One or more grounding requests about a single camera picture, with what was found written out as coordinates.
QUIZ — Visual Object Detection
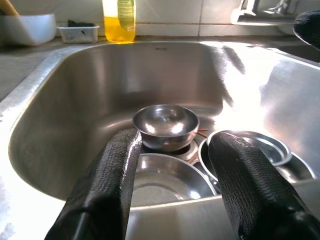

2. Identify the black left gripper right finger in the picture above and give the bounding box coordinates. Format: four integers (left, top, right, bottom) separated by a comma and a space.
206, 131, 320, 240

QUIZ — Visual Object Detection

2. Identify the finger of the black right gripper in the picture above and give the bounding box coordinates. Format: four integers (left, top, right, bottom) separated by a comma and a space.
292, 9, 320, 63

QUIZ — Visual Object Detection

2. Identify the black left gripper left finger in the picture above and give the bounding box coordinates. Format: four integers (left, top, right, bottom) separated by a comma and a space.
44, 128, 143, 240

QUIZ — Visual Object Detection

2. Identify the stainless steel kitchen sink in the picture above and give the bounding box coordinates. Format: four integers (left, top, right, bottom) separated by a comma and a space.
0, 41, 320, 240

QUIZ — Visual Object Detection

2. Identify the small shallow steel bowl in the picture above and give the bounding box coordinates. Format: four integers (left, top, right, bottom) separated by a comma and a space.
207, 129, 293, 166

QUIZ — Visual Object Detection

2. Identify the wide shallow steel bowl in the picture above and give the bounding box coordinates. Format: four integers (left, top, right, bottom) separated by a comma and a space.
197, 129, 317, 195

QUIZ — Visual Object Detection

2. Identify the large steel bowl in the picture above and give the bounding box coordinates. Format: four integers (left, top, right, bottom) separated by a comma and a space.
131, 152, 218, 208

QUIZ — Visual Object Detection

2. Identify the steel sink drain strainer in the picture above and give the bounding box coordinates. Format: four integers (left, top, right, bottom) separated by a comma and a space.
139, 139, 201, 166

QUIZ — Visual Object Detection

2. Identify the small deep steel bowl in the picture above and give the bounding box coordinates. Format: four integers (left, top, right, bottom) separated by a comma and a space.
132, 104, 200, 152

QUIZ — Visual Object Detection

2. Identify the white plastic sponge tray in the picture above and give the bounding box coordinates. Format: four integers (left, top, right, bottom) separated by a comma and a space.
56, 23, 100, 45

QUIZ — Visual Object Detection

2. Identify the yellow dish soap bottle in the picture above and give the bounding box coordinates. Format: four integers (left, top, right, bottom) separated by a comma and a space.
101, 0, 137, 44

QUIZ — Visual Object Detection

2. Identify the dark green sponge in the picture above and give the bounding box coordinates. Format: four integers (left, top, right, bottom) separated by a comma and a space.
67, 19, 96, 28

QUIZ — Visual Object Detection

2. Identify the white plastic container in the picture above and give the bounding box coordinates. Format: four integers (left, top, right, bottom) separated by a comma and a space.
0, 12, 57, 47

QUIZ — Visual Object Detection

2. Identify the wooden utensil handle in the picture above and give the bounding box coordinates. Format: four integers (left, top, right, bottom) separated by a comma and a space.
0, 0, 20, 16

